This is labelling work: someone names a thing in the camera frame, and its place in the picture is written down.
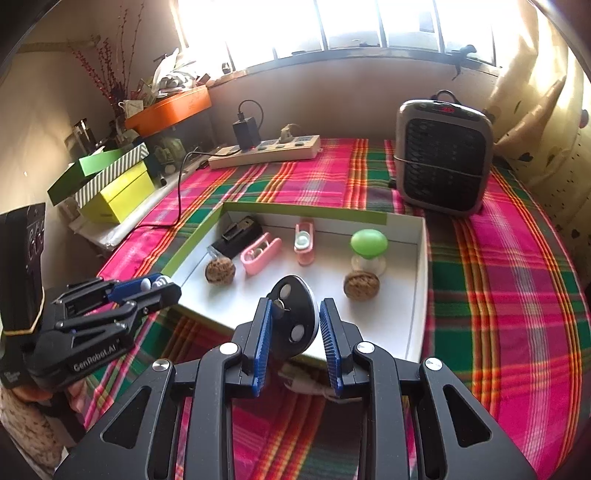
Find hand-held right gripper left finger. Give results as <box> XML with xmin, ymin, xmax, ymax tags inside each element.
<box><xmin>53</xmin><ymin>296</ymin><xmax>274</xmax><ymax>480</ymax></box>

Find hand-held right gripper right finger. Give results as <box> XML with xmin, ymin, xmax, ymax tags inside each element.
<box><xmin>320</xmin><ymin>298</ymin><xmax>539</xmax><ymax>480</ymax></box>

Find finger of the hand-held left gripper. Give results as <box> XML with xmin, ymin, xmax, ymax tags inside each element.
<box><xmin>53</xmin><ymin>276</ymin><xmax>171</xmax><ymax>315</ymax></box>
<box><xmin>56</xmin><ymin>282</ymin><xmax>182</xmax><ymax>334</ymax></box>

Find black disc with metal buttons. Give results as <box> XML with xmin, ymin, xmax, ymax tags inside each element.
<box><xmin>268</xmin><ymin>275</ymin><xmax>320</xmax><ymax>358</ymax></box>

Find brown walnut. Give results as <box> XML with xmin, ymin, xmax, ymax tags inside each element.
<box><xmin>343</xmin><ymin>271</ymin><xmax>382</xmax><ymax>301</ymax></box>
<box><xmin>205</xmin><ymin>258</ymin><xmax>237</xmax><ymax>285</ymax></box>

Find green and white cardboard box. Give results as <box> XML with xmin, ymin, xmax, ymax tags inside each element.
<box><xmin>161</xmin><ymin>200</ymin><xmax>430</xmax><ymax>363</ymax></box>

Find pink and mint clip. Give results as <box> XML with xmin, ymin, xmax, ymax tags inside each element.
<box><xmin>294</xmin><ymin>219</ymin><xmax>315</xmax><ymax>266</ymax></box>

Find rolled white plastic sheet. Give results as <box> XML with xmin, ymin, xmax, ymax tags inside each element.
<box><xmin>69</xmin><ymin>217</ymin><xmax>139</xmax><ymax>252</ymax></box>

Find yellow-green box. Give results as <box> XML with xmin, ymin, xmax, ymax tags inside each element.
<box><xmin>78</xmin><ymin>164</ymin><xmax>155</xmax><ymax>224</ymax></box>

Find bike light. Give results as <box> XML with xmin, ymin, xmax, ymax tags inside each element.
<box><xmin>208</xmin><ymin>215</ymin><xmax>264</xmax><ymax>259</ymax></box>

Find green and white mushroom toy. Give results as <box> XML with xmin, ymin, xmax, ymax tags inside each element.
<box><xmin>349</xmin><ymin>229</ymin><xmax>389</xmax><ymax>275</ymax></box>

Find striped box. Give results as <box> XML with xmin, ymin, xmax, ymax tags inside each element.
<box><xmin>74</xmin><ymin>142</ymin><xmax>151</xmax><ymax>208</ymax></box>

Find green box lid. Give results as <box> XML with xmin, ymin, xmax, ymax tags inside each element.
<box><xmin>47</xmin><ymin>148</ymin><xmax>139</xmax><ymax>205</ymax></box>

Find plaid tablecloth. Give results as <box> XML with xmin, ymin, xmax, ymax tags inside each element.
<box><xmin>69</xmin><ymin>136</ymin><xmax>585</xmax><ymax>480</ymax></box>

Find beige power strip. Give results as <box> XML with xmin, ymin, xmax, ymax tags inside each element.
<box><xmin>208</xmin><ymin>135</ymin><xmax>321</xmax><ymax>170</ymax></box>

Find black charger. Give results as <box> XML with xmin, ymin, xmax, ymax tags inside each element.
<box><xmin>232</xmin><ymin>117</ymin><xmax>260</xmax><ymax>151</ymax></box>

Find orange box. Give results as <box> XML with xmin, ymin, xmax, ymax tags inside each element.
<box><xmin>124</xmin><ymin>85</ymin><xmax>212</xmax><ymax>137</ymax></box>

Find pile of papers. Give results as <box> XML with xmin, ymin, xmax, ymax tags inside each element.
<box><xmin>139</xmin><ymin>46</ymin><xmax>218</xmax><ymax>97</ymax></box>

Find grey portable heater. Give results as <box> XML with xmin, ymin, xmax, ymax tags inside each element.
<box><xmin>396</xmin><ymin>90</ymin><xmax>496</xmax><ymax>217</ymax></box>

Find red berry branches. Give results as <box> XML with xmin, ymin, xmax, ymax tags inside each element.
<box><xmin>69</xmin><ymin>4</ymin><xmax>144</xmax><ymax>107</ymax></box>

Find cream heart-print curtain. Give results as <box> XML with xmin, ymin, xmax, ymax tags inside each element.
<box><xmin>485</xmin><ymin>9</ymin><xmax>591</xmax><ymax>287</ymax></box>

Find black charger cable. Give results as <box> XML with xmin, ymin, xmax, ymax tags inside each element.
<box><xmin>134</xmin><ymin>99</ymin><xmax>265</xmax><ymax>229</ymax></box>

